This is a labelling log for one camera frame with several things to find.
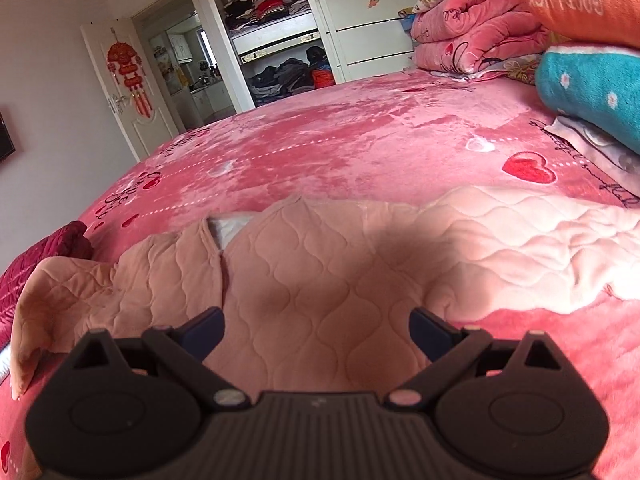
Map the white kitchen wall cabinet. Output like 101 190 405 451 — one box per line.
166 19 198 63

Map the orange folded fleece blanket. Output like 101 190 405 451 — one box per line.
525 0 640 51

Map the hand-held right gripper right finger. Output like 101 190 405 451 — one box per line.
384 308 567 408

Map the red knot door ornament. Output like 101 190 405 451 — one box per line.
106 42 153 120

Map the white kitchen base cabinet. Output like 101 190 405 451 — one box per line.
189 80 235 123

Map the wall television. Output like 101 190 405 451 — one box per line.
0 109 15 162

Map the pink printed folded quilt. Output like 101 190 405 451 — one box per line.
410 0 551 75

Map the pile of dark clothes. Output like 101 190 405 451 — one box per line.
248 46 333 101

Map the dark red quilted jacket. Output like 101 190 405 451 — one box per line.
0 220 93 356

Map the white door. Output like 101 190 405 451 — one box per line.
81 20 183 163

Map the pale printed folded sheet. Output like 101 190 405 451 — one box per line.
552 116 640 191

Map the white wardrobe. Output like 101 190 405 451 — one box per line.
200 0 431 108

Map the peach quilted garment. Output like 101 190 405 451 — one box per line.
10 185 640 401

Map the teal floral folded blanket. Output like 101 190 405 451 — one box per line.
535 45 640 153

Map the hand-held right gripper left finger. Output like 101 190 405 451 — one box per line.
72 306 253 408

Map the pink heart print bed blanket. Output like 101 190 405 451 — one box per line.
0 67 640 480

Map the floral patterned folded sheet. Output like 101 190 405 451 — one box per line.
432 55 543 83

